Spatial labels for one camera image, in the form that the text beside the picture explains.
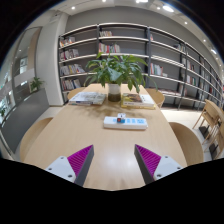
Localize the white book with painting cover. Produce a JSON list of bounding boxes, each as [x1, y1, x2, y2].
[[122, 93, 155, 107]]

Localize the wooden desk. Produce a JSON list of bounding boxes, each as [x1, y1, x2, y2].
[[203, 99, 224, 123]]

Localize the white power strip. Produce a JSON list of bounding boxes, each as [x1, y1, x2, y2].
[[103, 115, 149, 131]]

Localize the slatted wooden chair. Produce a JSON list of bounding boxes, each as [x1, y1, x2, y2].
[[208, 123, 224, 159], [192, 104, 218, 139]]

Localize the small potted floor plant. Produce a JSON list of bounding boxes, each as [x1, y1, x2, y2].
[[29, 76, 45, 94]]

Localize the grey shelf unit with books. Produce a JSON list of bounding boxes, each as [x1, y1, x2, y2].
[[57, 22, 224, 111]]

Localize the yellow book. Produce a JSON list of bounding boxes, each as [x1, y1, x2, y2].
[[120, 94, 156, 110]]

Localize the ceiling lights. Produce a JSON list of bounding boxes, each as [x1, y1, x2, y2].
[[68, 0, 219, 56]]

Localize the green potted plant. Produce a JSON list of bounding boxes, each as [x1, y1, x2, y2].
[[83, 53, 158, 103]]

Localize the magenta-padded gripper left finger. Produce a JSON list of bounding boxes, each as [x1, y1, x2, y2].
[[44, 144, 95, 187]]

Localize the grey-white magazine stack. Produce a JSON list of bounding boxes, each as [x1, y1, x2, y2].
[[68, 91, 107, 106]]

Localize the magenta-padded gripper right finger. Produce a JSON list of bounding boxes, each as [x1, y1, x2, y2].
[[134, 144, 184, 185]]

